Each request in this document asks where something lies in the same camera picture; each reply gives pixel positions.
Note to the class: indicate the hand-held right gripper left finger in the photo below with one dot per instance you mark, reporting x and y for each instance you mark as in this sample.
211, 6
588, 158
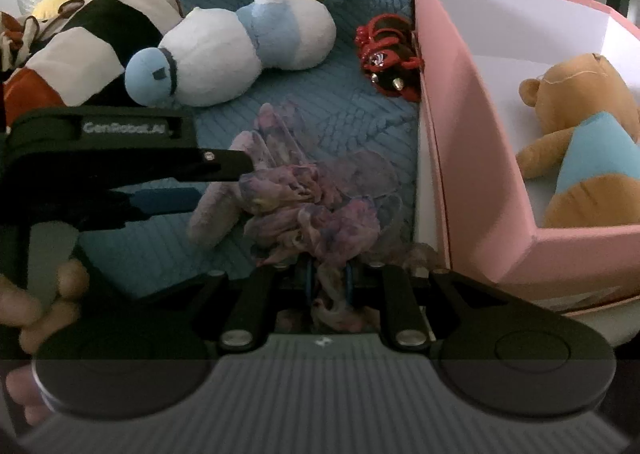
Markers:
307, 281

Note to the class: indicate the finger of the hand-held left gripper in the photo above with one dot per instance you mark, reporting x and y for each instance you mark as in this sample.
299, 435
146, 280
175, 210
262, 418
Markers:
165, 201
220, 165

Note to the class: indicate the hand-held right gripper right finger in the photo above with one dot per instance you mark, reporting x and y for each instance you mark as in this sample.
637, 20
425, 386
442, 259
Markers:
349, 284

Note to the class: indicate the purple tulle scrunchie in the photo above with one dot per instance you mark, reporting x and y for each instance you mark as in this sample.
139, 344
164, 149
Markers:
280, 204

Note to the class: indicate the white and blue plush toy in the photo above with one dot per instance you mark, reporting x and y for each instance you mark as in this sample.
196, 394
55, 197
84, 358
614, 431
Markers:
210, 54

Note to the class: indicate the pink cardboard box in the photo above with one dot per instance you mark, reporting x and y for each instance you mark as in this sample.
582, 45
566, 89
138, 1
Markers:
475, 174

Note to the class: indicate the red black small toy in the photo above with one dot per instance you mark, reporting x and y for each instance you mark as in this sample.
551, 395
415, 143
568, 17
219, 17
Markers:
385, 59

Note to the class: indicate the brown teddy bear plush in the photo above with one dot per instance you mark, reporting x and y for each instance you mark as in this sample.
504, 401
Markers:
575, 99

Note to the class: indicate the person's left hand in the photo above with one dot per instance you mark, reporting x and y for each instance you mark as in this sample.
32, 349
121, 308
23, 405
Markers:
50, 324

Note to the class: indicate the striped blanket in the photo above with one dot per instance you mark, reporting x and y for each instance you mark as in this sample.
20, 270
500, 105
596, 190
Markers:
75, 54

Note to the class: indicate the blue textured cushion mat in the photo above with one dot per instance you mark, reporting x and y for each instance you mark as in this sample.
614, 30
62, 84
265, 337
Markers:
350, 144

